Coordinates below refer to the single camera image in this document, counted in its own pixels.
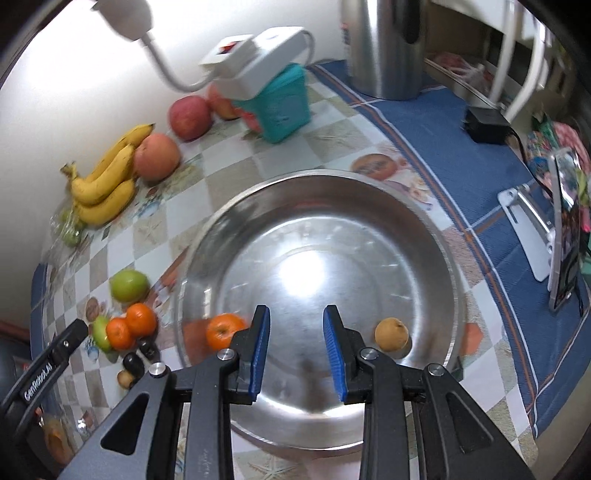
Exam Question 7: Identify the small orange tangerine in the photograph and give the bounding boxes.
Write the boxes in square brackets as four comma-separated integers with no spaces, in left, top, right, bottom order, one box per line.
[205,313,247,351]

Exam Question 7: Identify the brown longan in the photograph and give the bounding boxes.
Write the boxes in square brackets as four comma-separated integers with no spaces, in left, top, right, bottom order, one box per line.
[116,369,136,390]
[374,317,410,352]

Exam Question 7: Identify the dark plum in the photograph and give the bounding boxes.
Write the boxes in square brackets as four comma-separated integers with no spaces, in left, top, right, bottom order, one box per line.
[137,337,160,363]
[122,352,145,378]

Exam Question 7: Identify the small green jujube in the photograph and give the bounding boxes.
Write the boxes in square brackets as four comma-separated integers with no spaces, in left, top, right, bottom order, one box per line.
[91,315,112,353]

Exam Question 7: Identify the large green jujube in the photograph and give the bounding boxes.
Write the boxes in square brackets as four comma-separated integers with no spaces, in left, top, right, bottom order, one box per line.
[109,269,150,304]

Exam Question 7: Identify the bag of green fruits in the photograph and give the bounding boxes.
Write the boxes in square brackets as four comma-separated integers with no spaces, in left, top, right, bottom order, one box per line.
[50,207,86,249]

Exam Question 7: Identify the large steel bowl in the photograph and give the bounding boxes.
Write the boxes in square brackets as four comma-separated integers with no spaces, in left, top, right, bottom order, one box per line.
[173,170,466,452]

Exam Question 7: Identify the patterned plastic tablecloth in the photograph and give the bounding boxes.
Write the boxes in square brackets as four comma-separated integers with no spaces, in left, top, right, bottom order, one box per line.
[31,62,539,464]

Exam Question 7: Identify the peach coloured apple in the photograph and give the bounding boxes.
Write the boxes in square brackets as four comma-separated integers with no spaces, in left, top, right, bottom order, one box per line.
[133,133,181,183]

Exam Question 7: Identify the yellow banana bunch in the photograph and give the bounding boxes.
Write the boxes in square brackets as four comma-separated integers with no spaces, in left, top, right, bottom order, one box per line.
[60,124,154,226]

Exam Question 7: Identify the teal toy box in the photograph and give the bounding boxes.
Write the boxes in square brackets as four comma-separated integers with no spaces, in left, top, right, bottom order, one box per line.
[231,63,311,144]

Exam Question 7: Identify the red apple middle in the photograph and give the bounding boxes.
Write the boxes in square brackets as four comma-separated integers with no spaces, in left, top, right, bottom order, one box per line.
[167,95,213,142]

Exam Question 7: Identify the red apple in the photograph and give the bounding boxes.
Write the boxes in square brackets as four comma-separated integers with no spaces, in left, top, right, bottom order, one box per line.
[167,95,213,142]
[206,83,239,121]

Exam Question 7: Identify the red apple right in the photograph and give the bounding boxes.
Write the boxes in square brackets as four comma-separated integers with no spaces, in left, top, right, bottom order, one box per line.
[206,83,239,121]

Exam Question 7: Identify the white phone stand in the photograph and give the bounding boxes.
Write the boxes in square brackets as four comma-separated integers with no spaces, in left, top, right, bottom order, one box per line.
[497,184,555,282]

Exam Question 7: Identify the blue cloth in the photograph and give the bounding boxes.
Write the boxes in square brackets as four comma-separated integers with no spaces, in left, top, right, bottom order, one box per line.
[308,61,590,435]

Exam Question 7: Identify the white power strip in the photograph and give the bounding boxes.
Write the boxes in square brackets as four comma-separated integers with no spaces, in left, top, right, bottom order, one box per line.
[199,26,315,101]

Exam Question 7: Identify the black power adapter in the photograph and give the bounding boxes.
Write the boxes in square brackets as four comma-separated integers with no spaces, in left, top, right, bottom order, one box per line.
[463,106,511,145]

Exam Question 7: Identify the smartphone on stand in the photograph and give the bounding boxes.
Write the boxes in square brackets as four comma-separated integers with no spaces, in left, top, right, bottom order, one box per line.
[548,148,582,312]

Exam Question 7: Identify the steel thermos jug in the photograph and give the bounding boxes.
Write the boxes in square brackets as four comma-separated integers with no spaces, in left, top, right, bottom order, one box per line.
[341,0,429,101]

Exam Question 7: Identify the white gooseneck lamp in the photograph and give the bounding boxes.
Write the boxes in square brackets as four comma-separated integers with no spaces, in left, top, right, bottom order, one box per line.
[93,0,213,93]

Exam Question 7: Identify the white chair frame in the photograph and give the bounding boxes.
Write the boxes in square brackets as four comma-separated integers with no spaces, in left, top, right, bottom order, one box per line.
[435,1,576,122]

